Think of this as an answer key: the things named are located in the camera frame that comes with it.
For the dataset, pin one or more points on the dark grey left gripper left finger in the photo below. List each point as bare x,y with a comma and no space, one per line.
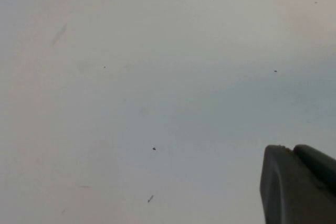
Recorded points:
286,190

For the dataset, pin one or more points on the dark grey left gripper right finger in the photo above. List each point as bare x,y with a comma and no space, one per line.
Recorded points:
319,166

